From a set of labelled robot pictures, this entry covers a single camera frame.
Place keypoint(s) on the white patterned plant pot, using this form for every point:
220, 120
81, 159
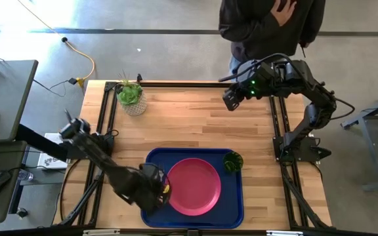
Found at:
138, 109

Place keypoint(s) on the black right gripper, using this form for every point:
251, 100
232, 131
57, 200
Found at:
251, 88

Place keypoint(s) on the person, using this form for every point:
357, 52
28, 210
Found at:
248, 32

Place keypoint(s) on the black aluminium table frame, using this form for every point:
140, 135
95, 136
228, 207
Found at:
189, 84

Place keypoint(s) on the blue plastic tray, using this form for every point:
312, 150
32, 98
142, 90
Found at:
231, 203

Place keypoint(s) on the black diagonal beam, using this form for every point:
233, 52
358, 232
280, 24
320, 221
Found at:
41, 141

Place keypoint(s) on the green faceted glass cup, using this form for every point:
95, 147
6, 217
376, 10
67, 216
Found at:
233, 162

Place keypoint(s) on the green succulent plant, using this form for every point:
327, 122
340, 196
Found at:
129, 95

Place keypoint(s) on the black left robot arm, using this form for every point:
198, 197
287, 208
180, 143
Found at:
100, 157

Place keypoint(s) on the black round floor plug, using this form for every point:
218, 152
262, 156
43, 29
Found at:
65, 39

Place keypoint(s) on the white printed paper sheet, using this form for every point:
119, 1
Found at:
49, 162

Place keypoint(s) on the pink round plate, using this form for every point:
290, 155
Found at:
197, 187

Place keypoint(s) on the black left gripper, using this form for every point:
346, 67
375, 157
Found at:
153, 193

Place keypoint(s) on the black caster wheel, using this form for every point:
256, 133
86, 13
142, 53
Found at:
22, 212

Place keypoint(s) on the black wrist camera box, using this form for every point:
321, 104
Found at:
259, 70

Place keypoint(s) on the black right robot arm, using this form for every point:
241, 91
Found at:
317, 108

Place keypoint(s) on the person's hand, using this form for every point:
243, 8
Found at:
284, 13

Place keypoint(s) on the clear plastic water bottle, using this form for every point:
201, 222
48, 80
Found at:
25, 175

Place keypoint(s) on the silver metal bracket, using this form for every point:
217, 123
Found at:
100, 232
284, 233

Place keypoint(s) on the grey metal side table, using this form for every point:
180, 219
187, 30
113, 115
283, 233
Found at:
372, 108

